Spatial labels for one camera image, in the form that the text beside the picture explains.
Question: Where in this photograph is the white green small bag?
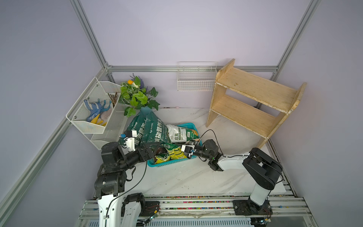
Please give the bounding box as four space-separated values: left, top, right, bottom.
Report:
167 124 199 143

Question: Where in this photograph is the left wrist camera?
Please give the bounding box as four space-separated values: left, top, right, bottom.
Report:
119 130 138 152

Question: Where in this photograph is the blue knitted glove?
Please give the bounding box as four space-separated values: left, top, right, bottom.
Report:
83 99 112 123

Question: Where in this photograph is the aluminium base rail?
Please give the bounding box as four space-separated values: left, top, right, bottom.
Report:
75 194 318 227

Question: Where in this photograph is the white mesh corner rack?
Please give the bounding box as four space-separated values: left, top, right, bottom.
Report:
66 78 127 150

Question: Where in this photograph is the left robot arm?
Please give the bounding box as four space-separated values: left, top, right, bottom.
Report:
95 142 160 227

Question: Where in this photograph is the wooden two-tier shelf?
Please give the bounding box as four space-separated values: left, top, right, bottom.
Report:
206 59 307 148

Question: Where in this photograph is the teal vase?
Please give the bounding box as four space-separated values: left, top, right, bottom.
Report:
140 107 152 116

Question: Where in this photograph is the dark green soil bag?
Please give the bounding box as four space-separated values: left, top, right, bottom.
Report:
135 112 169 146
126 112 151 145

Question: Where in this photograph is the yellow green fertilizer bag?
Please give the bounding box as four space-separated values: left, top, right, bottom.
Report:
154 143 187 164

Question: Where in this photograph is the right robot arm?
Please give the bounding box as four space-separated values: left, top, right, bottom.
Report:
181 140 283 216

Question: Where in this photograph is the white wire wall basket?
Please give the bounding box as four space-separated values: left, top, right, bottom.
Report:
177 61 217 92

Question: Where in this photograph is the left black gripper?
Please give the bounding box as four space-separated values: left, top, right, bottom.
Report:
119 141 160 170

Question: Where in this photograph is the teal plastic basket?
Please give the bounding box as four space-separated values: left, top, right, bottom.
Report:
147 123 198 167

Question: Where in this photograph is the yellow toy in rack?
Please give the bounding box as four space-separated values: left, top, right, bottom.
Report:
90 114 107 127

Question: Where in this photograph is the artificial green plant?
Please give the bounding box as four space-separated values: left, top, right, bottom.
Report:
119 74 160 117

